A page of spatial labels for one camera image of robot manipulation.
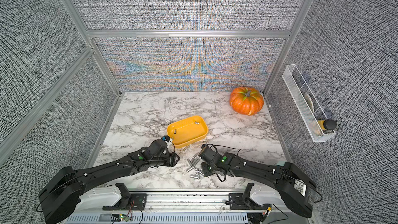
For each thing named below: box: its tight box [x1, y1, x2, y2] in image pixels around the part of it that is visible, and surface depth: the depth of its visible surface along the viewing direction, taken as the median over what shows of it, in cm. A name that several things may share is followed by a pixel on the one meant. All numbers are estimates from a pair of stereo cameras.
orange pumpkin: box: [229, 86, 265, 116], surface depth 102 cm
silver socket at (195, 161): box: [191, 157, 201, 167], surface depth 87 cm
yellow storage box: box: [166, 115, 209, 149], surface depth 101 cm
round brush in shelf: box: [304, 92, 315, 113], surface depth 72 cm
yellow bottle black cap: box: [317, 119, 337, 131], surface depth 63 cm
